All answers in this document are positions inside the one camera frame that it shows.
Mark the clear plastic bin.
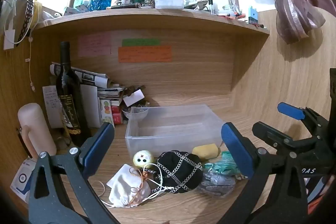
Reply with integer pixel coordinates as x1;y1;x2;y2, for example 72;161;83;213
125;105;229;160

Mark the yellow band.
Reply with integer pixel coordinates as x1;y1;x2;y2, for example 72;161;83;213
34;1;43;28

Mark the dark wine bottle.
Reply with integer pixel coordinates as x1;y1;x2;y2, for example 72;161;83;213
56;42;91;147

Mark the white envelope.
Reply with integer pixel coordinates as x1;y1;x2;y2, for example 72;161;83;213
80;84;101;128

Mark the folded newspaper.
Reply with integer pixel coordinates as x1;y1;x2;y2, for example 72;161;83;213
50;62;111;88

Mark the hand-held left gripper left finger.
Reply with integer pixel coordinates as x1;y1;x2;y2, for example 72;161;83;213
28;122;121;224

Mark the pink paper note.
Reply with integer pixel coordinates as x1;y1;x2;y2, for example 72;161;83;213
78;32;111;57

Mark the wooden shelf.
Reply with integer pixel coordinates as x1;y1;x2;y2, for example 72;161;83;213
34;7;270;36

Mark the thin white hanging cord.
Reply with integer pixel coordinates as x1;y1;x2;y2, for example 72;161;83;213
28;35;36;92

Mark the white power adapter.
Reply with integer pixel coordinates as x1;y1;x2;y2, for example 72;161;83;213
3;30;15;50

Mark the stack of books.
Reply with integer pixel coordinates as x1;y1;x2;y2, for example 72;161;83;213
97;84;127;125

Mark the handwritten white paper sheet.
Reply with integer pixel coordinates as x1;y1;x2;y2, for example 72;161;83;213
43;85;63;128

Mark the glass bowl of pebbles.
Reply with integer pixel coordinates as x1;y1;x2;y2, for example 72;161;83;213
122;106;149;121

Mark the white box with blue circle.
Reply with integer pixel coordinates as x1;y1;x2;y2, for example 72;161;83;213
10;158;37;203

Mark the white drawstring pouch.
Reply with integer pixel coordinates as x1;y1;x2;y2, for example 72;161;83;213
106;164;151;208

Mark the yellow plush ball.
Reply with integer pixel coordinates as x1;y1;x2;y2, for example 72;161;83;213
133;150;155;168

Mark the small white card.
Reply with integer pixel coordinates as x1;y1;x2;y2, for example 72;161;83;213
123;90;145;107

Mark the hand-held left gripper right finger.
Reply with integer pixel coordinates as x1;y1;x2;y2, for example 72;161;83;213
221;122;307;224

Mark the pale pink cylinder bottle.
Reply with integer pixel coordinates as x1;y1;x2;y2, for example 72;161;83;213
17;103;57;159

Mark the black chain-pattern pouch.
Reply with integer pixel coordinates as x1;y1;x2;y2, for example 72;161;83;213
144;151;204;198

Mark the green paper note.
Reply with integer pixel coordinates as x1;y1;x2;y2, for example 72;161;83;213
122;38;160;46

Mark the patterned headband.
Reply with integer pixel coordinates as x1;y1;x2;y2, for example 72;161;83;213
18;0;34;42

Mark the blue block device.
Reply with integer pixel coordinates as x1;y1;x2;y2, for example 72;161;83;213
248;7;259;25

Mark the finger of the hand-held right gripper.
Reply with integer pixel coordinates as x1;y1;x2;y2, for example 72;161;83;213
252;122;317;152
277;102;331;139

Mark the yellow sponge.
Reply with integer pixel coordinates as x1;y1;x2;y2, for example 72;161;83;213
192;143;220;161

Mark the teal cloth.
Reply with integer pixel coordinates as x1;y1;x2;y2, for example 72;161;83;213
205;151;242;180

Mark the orange paper note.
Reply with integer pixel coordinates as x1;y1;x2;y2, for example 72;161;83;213
118;46;172;63

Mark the clear lidded plastic box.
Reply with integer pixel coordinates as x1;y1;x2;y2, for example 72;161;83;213
155;0;184;9

